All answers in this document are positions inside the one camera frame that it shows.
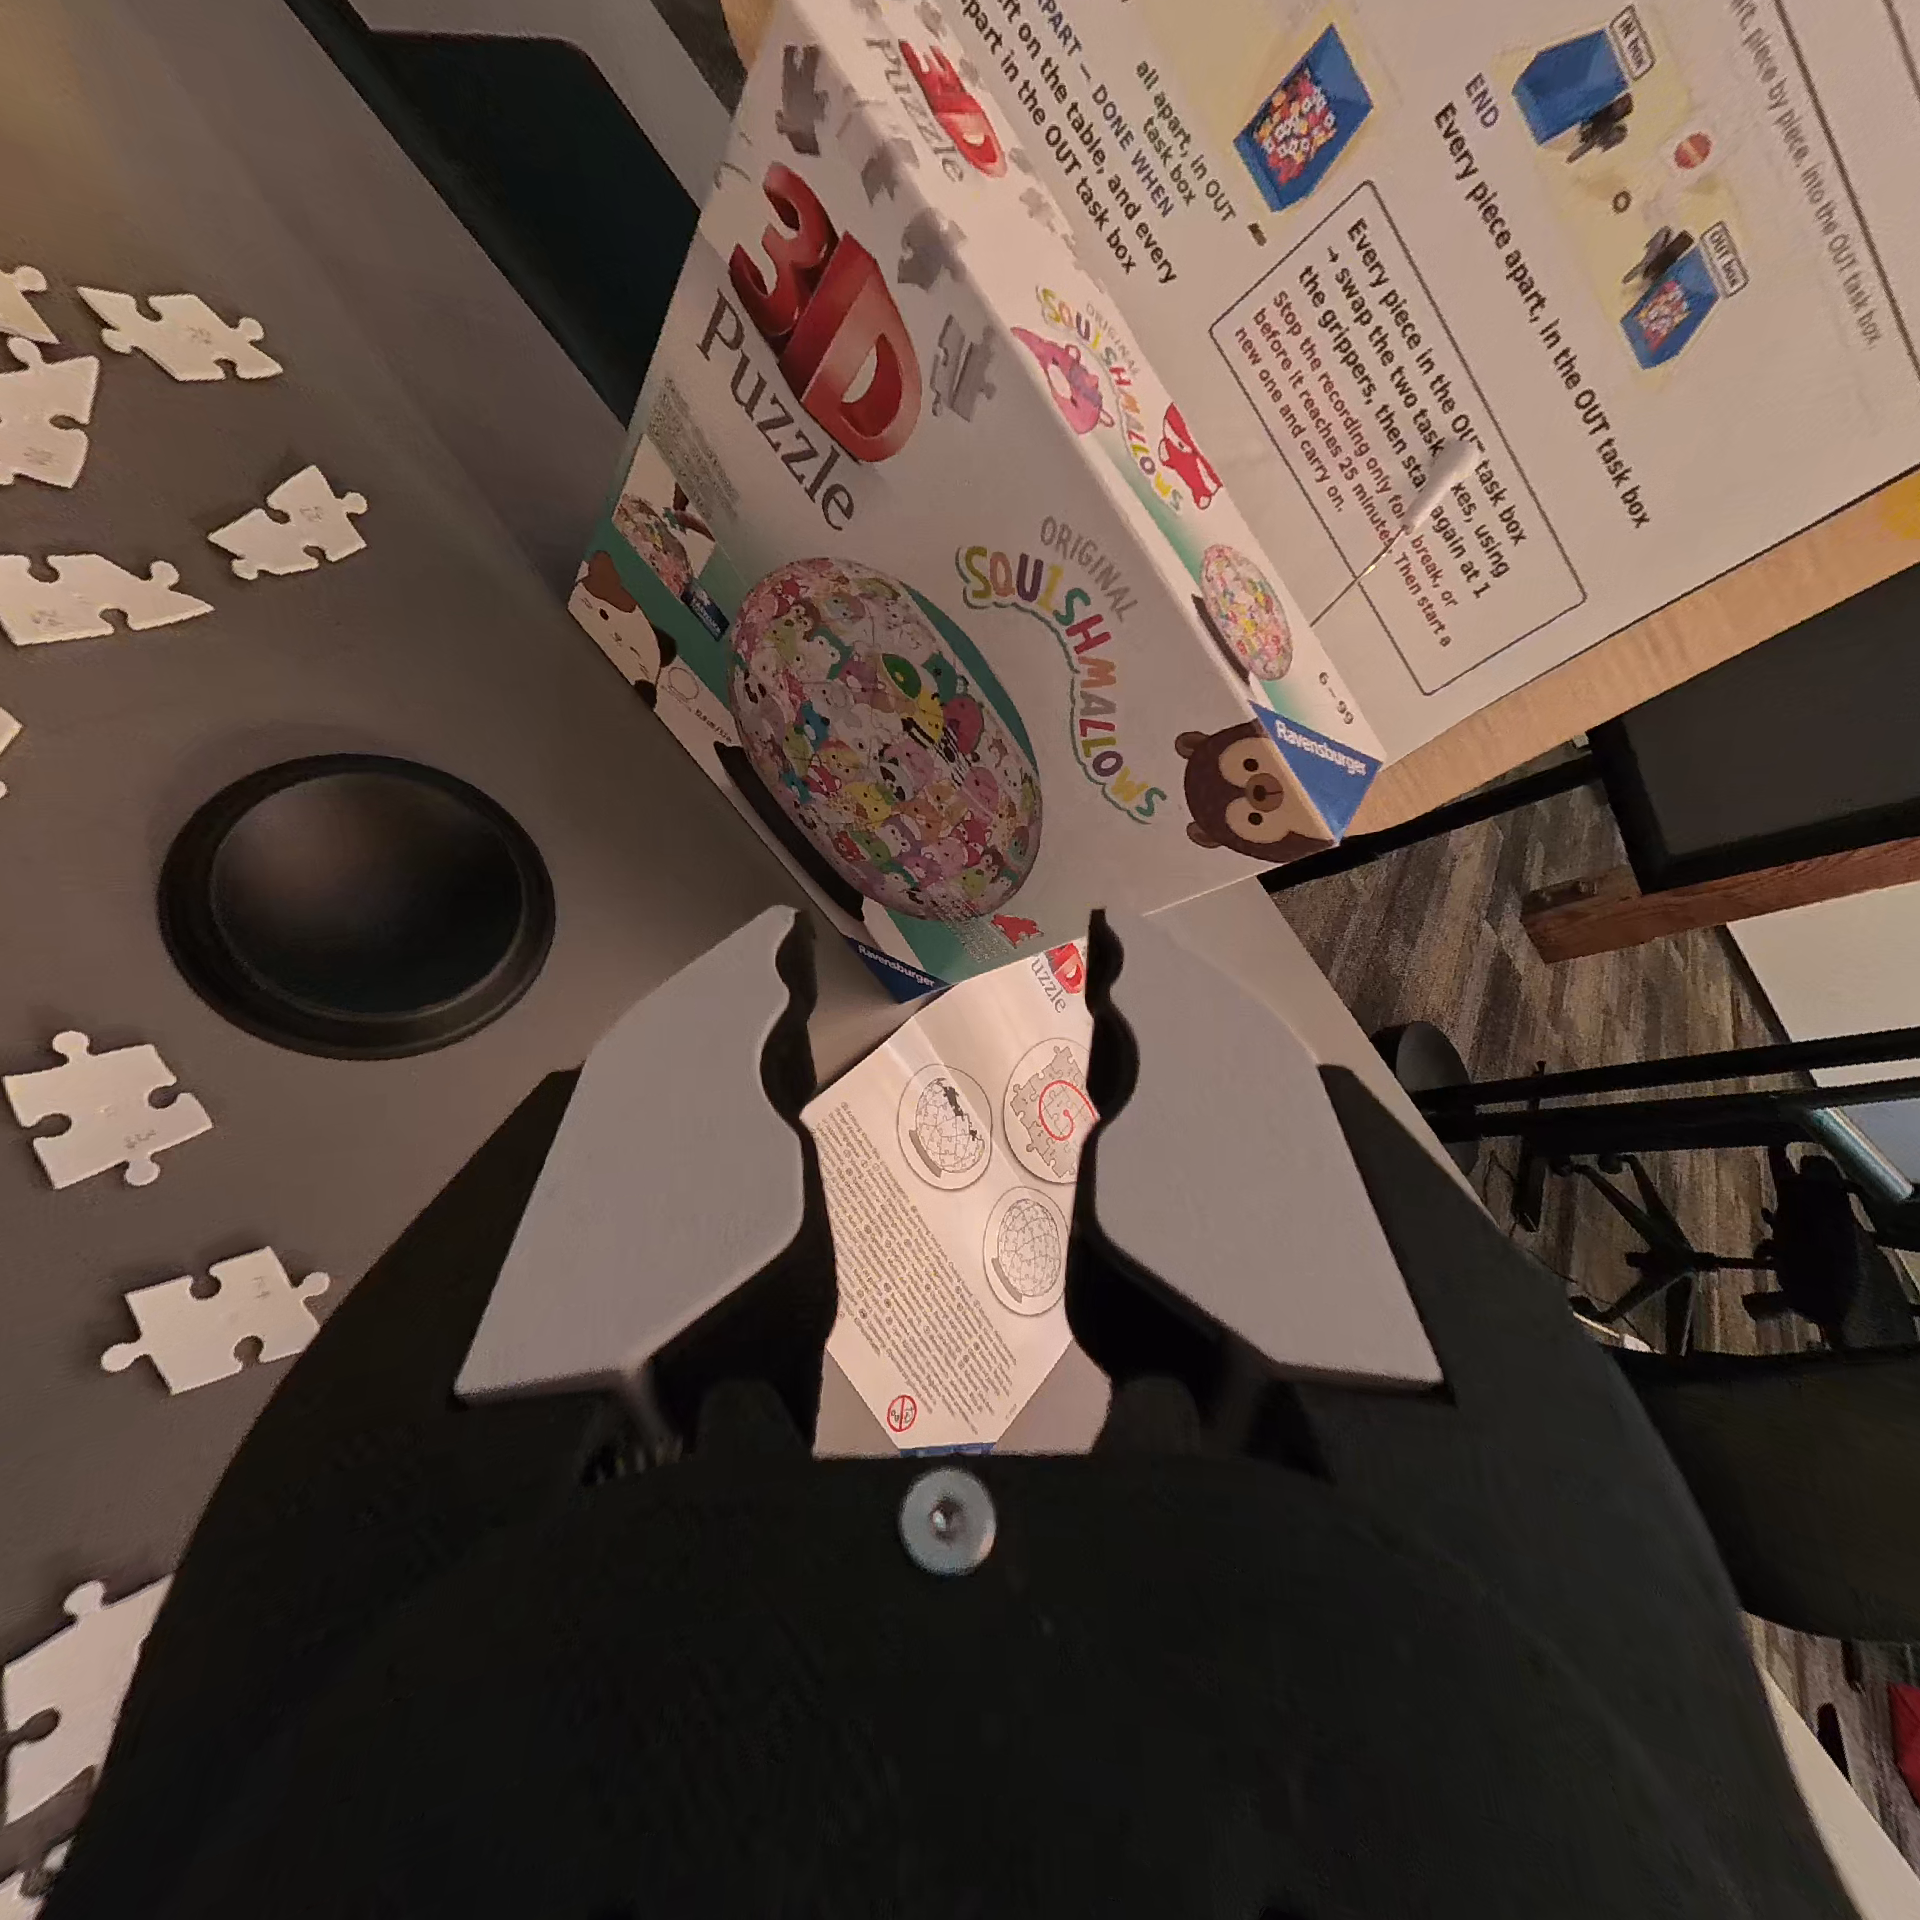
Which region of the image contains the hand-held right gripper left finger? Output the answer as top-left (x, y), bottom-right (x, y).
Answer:
top-left (458, 906), bottom-right (830, 1453)

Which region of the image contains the spread of white jigsaw pieces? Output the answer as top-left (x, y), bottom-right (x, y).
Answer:
top-left (0, 264), bottom-right (376, 1877)

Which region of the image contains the wooden bench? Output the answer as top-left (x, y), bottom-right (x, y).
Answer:
top-left (1525, 834), bottom-right (1920, 963)

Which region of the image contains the printed instruction sheet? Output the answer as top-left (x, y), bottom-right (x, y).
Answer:
top-left (991, 0), bottom-right (1920, 715)

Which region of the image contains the white printed leaflet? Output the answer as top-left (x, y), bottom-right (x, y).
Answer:
top-left (796, 936), bottom-right (1128, 1463)

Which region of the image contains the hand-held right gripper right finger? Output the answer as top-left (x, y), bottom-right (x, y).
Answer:
top-left (1071, 906), bottom-right (1448, 1453)

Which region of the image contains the wooden easel board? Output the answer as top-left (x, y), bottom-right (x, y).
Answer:
top-left (1351, 474), bottom-right (1920, 830)

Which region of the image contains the colourful puzzle box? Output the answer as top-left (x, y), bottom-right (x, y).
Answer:
top-left (571, 0), bottom-right (1392, 1007)

